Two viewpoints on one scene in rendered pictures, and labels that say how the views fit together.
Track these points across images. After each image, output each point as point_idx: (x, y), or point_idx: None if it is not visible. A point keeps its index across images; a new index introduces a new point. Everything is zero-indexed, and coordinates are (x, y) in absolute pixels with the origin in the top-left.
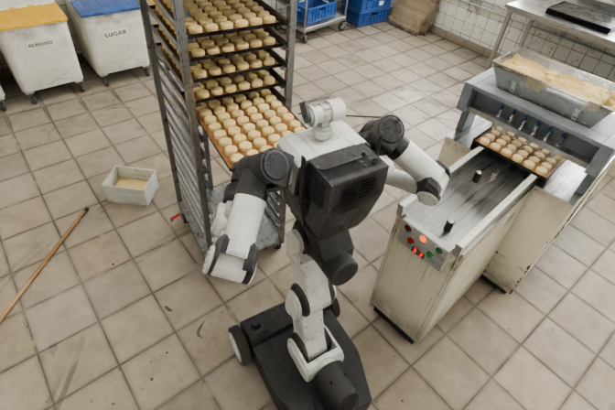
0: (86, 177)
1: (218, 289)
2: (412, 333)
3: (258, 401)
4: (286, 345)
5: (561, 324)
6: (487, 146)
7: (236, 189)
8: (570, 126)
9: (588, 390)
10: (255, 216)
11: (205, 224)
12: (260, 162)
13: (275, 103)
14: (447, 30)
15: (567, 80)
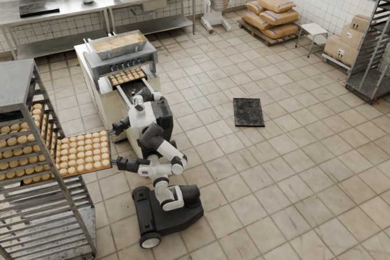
0: None
1: (105, 254)
2: (170, 163)
3: (177, 239)
4: (161, 214)
5: (180, 115)
6: (119, 83)
7: (156, 146)
8: (139, 54)
9: (205, 121)
10: (170, 144)
11: (85, 228)
12: (158, 129)
13: (65, 140)
14: None
15: (117, 40)
